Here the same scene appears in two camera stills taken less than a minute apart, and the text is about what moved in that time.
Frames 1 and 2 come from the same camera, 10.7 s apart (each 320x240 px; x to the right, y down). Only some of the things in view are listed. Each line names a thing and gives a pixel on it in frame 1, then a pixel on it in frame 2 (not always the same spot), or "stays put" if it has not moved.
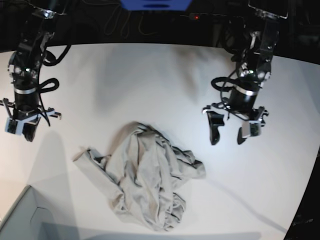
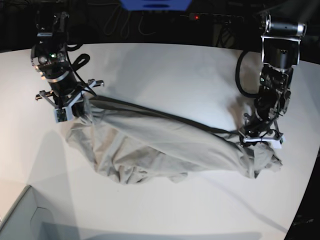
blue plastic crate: x=156 y=5 stays put
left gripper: x=28 y=118 to x=72 y=99
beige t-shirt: x=141 y=173 to x=124 y=143
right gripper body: x=259 y=114 to x=260 y=132
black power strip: x=216 y=18 stays put
